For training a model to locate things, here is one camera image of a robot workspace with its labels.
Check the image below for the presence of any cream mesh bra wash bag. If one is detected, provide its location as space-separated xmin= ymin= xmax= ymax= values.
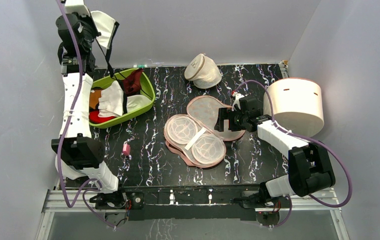
xmin=184 ymin=53 xmax=222 ymax=89

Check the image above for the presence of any green white small tube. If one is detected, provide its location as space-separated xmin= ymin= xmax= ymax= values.
xmin=133 ymin=64 xmax=148 ymax=69

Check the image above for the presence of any floral pink mesh laundry bag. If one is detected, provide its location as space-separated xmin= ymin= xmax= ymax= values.
xmin=164 ymin=95 xmax=245 ymax=168

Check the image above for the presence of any green plastic basin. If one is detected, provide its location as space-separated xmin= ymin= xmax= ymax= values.
xmin=89 ymin=68 xmax=155 ymax=129

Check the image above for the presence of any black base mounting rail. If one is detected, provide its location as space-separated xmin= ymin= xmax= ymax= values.
xmin=90 ymin=185 xmax=310 ymax=222

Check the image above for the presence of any large white cylindrical container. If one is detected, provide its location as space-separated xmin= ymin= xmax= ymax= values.
xmin=263 ymin=77 xmax=325 ymax=137

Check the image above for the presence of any white bra black trim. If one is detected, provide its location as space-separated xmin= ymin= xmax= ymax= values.
xmin=90 ymin=10 xmax=149 ymax=116

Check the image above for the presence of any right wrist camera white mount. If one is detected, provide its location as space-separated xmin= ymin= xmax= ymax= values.
xmin=232 ymin=91 xmax=245 ymax=111

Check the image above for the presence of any red garment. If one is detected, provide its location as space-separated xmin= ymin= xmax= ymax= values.
xmin=89 ymin=110 xmax=116 ymax=124

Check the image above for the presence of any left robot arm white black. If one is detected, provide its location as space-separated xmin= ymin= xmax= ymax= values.
xmin=51 ymin=10 xmax=127 ymax=208

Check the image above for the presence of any maroon bra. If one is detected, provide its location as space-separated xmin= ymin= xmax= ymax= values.
xmin=123 ymin=69 xmax=143 ymax=96

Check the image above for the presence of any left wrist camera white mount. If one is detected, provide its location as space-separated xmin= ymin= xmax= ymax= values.
xmin=64 ymin=0 xmax=91 ymax=17

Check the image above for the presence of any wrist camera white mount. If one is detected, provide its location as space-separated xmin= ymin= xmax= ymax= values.
xmin=232 ymin=91 xmax=245 ymax=111
xmin=64 ymin=0 xmax=91 ymax=17

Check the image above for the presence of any white cloth garment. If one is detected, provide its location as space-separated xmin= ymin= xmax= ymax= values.
xmin=98 ymin=81 xmax=126 ymax=117

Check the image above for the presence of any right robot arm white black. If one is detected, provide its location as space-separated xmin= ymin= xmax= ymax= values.
xmin=214 ymin=96 xmax=336 ymax=207

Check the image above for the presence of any orange garment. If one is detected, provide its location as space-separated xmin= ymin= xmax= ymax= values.
xmin=89 ymin=89 xmax=102 ymax=110

